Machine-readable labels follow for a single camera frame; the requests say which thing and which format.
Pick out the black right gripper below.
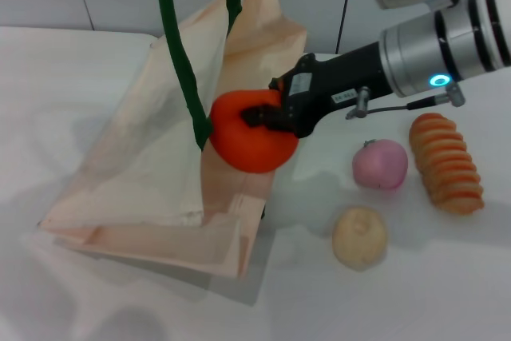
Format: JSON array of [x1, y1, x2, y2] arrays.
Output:
[[238, 39, 394, 139]]

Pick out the orange toy fruit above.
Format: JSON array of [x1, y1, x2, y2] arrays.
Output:
[[209, 89, 299, 174]]

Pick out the white handbag with green handles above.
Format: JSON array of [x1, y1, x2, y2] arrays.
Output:
[[38, 0, 308, 280]]

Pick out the pink peach toy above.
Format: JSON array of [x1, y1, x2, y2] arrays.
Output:
[[351, 138, 409, 190]]

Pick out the beige round bun toy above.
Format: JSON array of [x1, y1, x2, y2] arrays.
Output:
[[331, 205, 388, 272]]

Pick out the orange striped bread toy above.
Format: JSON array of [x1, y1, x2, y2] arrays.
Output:
[[409, 112, 485, 216]]

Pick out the grey right arm cable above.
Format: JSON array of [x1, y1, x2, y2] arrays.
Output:
[[345, 84, 467, 121]]

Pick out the thin black background cable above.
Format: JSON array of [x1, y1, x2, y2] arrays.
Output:
[[334, 0, 357, 55]]

